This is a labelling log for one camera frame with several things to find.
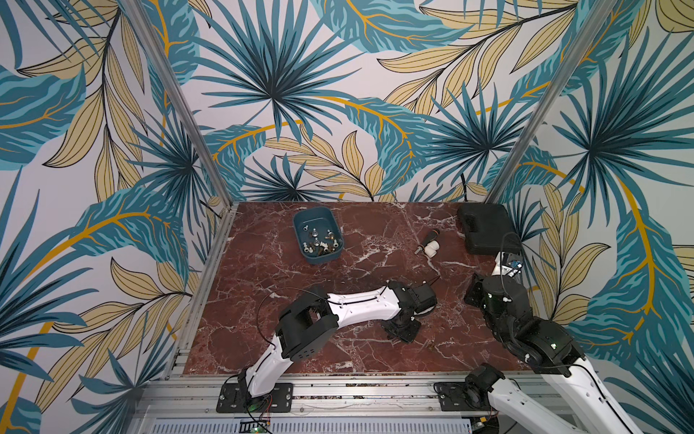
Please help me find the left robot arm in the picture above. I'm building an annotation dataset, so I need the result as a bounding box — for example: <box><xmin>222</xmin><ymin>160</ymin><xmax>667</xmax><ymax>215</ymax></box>
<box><xmin>239</xmin><ymin>280</ymin><xmax>437</xmax><ymax>401</ymax></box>

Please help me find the aluminium frame rail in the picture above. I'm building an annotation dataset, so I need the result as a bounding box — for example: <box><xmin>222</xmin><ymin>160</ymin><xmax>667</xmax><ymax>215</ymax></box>
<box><xmin>128</xmin><ymin>373</ymin><xmax>522</xmax><ymax>433</ymax></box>

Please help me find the black and white bottle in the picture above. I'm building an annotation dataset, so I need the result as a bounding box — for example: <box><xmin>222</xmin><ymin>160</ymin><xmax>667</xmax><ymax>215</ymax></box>
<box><xmin>415</xmin><ymin>229</ymin><xmax>440</xmax><ymax>259</ymax></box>

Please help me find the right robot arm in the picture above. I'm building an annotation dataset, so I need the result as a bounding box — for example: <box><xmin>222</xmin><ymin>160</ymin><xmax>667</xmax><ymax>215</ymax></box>
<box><xmin>464</xmin><ymin>251</ymin><xmax>640</xmax><ymax>433</ymax></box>

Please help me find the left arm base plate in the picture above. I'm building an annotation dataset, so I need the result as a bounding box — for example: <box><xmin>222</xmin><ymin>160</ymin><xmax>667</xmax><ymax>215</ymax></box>
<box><xmin>215</xmin><ymin>383</ymin><xmax>294</xmax><ymax>414</ymax></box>

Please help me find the teal plastic storage box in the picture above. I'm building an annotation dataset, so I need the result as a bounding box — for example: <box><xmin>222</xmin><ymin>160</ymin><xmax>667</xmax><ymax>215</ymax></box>
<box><xmin>293</xmin><ymin>206</ymin><xmax>344</xmax><ymax>265</ymax></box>

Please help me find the black plastic case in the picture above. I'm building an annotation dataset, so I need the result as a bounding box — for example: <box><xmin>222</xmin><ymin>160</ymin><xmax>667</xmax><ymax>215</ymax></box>
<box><xmin>457</xmin><ymin>203</ymin><xmax>522</xmax><ymax>256</ymax></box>

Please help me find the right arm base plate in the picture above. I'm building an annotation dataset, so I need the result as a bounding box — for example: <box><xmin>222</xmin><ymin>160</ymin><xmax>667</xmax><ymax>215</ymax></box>
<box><xmin>433</xmin><ymin>379</ymin><xmax>501</xmax><ymax>412</ymax></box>

